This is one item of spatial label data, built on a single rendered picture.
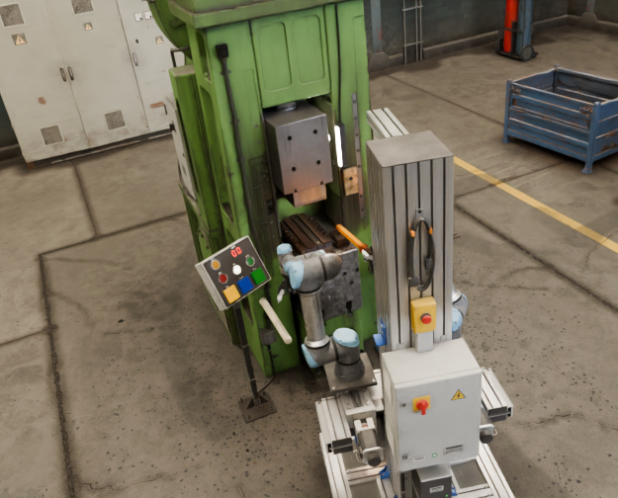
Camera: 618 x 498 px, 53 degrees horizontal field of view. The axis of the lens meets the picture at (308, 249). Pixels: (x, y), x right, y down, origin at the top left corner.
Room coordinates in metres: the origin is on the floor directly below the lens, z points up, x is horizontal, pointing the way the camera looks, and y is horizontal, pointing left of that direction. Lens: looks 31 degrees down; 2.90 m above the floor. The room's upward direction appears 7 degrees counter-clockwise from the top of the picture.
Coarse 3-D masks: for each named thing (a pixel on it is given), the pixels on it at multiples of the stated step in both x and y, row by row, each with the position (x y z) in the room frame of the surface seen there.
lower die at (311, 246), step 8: (304, 216) 3.56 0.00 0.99; (280, 224) 3.52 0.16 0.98; (288, 224) 3.49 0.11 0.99; (296, 224) 3.48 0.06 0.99; (312, 224) 3.44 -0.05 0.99; (296, 232) 3.38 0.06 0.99; (304, 232) 3.36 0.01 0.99; (320, 232) 3.33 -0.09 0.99; (288, 240) 3.37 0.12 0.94; (296, 240) 3.30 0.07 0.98; (304, 240) 3.27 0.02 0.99; (312, 240) 3.24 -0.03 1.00; (328, 240) 3.23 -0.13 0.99; (296, 248) 3.24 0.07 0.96; (304, 248) 3.19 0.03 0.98; (312, 248) 3.19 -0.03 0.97; (320, 248) 3.21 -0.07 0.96; (328, 248) 3.22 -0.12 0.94
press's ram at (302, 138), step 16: (272, 112) 3.40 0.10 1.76; (288, 112) 3.36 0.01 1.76; (304, 112) 3.33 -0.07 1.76; (320, 112) 3.29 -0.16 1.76; (272, 128) 3.19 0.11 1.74; (288, 128) 3.17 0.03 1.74; (304, 128) 3.20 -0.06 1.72; (320, 128) 3.23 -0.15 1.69; (272, 144) 3.23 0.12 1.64; (288, 144) 3.17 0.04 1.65; (304, 144) 3.20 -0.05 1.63; (320, 144) 3.23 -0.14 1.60; (272, 160) 3.27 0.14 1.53; (288, 160) 3.16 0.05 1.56; (304, 160) 3.19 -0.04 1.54; (320, 160) 3.22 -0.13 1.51; (288, 176) 3.16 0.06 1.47; (304, 176) 3.19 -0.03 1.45; (320, 176) 3.22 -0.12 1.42; (288, 192) 3.16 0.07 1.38
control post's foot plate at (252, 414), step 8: (264, 392) 3.03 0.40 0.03; (240, 400) 2.98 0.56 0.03; (248, 400) 2.99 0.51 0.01; (256, 400) 2.91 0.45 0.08; (264, 400) 2.95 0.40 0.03; (272, 400) 2.98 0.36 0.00; (240, 408) 2.94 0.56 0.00; (248, 408) 2.92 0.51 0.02; (256, 408) 2.91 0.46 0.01; (264, 408) 2.91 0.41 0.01; (272, 408) 2.89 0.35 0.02; (248, 416) 2.84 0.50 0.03; (256, 416) 2.85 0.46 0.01; (264, 416) 2.85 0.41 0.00
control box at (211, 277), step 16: (240, 240) 3.00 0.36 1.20; (224, 256) 2.89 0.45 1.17; (240, 256) 2.94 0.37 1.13; (256, 256) 2.98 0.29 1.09; (208, 272) 2.79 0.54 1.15; (224, 272) 2.84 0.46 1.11; (240, 272) 2.88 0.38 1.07; (208, 288) 2.80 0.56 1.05; (224, 288) 2.78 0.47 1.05; (256, 288) 2.86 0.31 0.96; (224, 304) 2.72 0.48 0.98
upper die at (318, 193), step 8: (320, 184) 3.23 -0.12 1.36; (280, 192) 3.39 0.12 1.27; (296, 192) 3.17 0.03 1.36; (304, 192) 3.19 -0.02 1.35; (312, 192) 3.20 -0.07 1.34; (320, 192) 3.22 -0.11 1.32; (288, 200) 3.26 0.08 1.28; (296, 200) 3.17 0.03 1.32; (304, 200) 3.18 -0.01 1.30; (312, 200) 3.20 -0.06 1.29; (320, 200) 3.22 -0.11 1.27
